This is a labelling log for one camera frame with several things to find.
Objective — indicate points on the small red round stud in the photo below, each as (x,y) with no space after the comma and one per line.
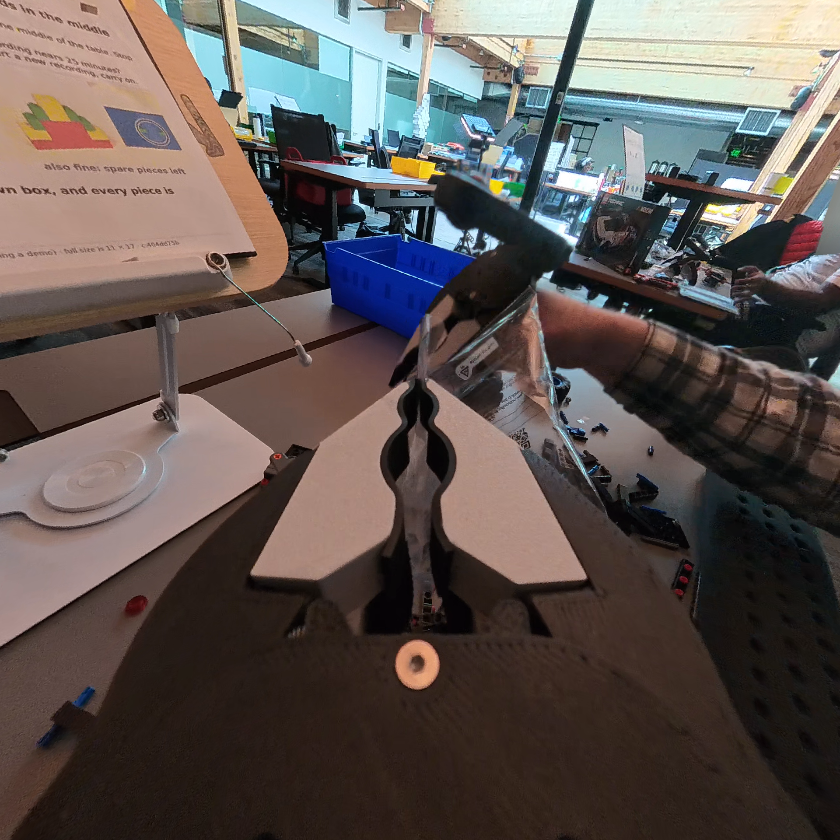
(137,605)

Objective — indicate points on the black pole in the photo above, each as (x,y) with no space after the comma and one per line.
(558,105)

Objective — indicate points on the wooden table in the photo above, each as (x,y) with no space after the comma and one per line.
(715,194)
(355,177)

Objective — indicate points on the dark cardboard box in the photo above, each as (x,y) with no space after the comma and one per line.
(624,234)

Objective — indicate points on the clear plastic bag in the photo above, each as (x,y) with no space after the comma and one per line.
(505,368)

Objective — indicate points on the grey toy motor block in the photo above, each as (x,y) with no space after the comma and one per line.
(286,460)

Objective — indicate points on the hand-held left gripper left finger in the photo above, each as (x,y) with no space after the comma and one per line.
(328,519)

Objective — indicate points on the blue storage bin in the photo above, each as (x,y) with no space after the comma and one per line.
(387,282)

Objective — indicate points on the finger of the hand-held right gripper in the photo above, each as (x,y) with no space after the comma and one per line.
(416,352)

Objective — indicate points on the person's right forearm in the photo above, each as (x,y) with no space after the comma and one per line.
(735,407)

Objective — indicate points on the grey desk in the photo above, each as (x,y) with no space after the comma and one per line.
(79,381)

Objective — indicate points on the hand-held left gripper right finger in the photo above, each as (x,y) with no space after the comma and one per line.
(519,525)

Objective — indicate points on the pile of toy building pieces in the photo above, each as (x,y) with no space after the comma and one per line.
(643,505)

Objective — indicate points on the white tipped thin rod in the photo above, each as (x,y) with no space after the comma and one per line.
(263,315)

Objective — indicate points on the red black office chair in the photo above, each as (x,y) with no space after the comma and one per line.
(309,151)

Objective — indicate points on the yellow bins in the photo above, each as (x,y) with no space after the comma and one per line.
(414,167)

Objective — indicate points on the wooden post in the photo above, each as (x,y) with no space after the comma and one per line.
(814,131)

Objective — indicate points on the instruction sheet wooden board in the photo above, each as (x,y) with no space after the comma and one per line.
(118,145)

